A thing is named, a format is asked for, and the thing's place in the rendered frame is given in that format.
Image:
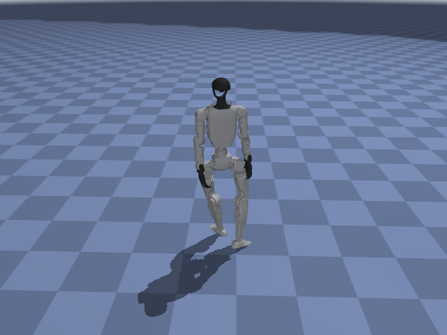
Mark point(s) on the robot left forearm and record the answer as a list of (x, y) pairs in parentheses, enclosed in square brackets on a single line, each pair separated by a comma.
[(199, 156)]

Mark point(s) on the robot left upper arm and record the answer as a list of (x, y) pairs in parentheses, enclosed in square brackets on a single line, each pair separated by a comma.
[(200, 116)]

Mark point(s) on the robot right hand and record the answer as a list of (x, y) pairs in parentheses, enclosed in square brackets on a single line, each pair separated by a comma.
[(248, 167)]

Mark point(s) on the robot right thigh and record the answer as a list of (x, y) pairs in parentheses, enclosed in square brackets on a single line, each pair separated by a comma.
[(241, 182)]

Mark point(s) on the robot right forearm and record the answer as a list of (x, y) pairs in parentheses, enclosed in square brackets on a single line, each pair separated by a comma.
[(246, 147)]

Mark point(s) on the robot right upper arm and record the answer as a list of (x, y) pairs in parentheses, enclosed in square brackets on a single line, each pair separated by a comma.
[(242, 121)]

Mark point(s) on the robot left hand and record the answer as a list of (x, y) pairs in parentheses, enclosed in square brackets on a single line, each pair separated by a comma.
[(202, 177)]

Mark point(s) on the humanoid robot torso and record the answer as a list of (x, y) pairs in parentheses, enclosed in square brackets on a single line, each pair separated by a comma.
[(221, 130)]

